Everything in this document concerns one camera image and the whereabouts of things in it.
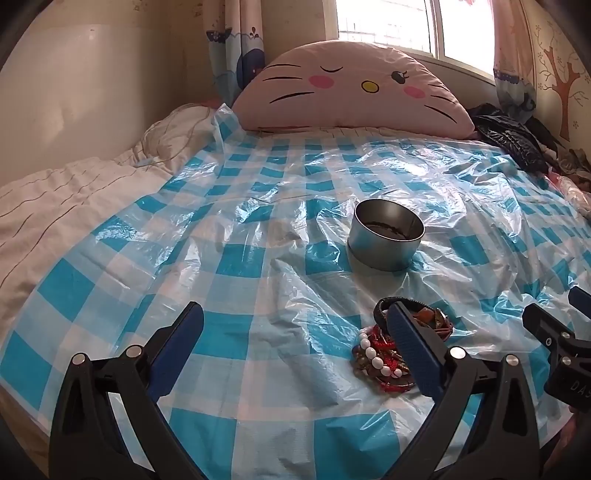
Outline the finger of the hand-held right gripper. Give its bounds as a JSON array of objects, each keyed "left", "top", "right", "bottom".
[
  {"left": 522, "top": 302, "right": 577, "bottom": 367},
  {"left": 568, "top": 286, "right": 591, "bottom": 321}
]

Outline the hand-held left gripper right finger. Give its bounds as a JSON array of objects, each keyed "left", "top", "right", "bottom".
[{"left": 387, "top": 304, "right": 543, "bottom": 480}]

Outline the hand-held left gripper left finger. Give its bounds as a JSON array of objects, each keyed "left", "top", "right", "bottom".
[{"left": 48, "top": 301, "right": 205, "bottom": 480}]

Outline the red cord bracelet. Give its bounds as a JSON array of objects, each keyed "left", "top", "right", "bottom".
[{"left": 368, "top": 325, "right": 416, "bottom": 370}]

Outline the orange stone chip bracelet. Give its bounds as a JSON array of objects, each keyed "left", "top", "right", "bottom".
[{"left": 411, "top": 308, "right": 456, "bottom": 343}]

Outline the white bead bracelet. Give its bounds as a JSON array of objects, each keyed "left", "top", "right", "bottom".
[{"left": 358, "top": 325, "right": 394, "bottom": 378}]

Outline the black braided bracelet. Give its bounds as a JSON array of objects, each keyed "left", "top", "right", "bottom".
[{"left": 373, "top": 296, "right": 445, "bottom": 329}]

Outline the brown bead bracelet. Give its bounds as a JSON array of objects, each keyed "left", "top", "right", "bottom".
[{"left": 351, "top": 346, "right": 416, "bottom": 394}]

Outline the round metal tin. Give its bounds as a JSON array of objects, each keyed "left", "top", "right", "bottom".
[{"left": 347, "top": 199, "right": 426, "bottom": 272}]

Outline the blue checked plastic sheet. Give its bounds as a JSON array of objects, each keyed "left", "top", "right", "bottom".
[{"left": 0, "top": 104, "right": 591, "bottom": 480}]

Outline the pink plastic bag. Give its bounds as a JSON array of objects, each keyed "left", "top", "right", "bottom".
[{"left": 545, "top": 172, "right": 591, "bottom": 210}]

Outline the pile of clothes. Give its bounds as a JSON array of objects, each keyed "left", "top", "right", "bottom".
[{"left": 531, "top": 115, "right": 591, "bottom": 186}]

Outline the white quilt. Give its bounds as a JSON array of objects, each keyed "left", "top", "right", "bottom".
[{"left": 0, "top": 104, "right": 225, "bottom": 289}]

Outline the black puffer jacket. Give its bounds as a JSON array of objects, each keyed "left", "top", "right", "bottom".
[{"left": 466, "top": 102, "right": 555, "bottom": 172}]

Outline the pink sheer curtain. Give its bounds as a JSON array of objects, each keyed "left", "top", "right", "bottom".
[{"left": 491, "top": 0, "right": 539, "bottom": 112}]

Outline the pink cat face pillow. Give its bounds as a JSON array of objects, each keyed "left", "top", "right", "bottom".
[{"left": 231, "top": 41, "right": 476, "bottom": 139}]

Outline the cartoon print curtain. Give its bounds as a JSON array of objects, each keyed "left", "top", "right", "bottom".
[{"left": 203, "top": 0, "right": 267, "bottom": 110}]

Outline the window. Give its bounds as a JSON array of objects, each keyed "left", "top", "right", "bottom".
[{"left": 335, "top": 0, "right": 498, "bottom": 80}]

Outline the tree wall sticker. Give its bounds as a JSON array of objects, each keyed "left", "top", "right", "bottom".
[{"left": 536, "top": 21, "right": 591, "bottom": 145}]

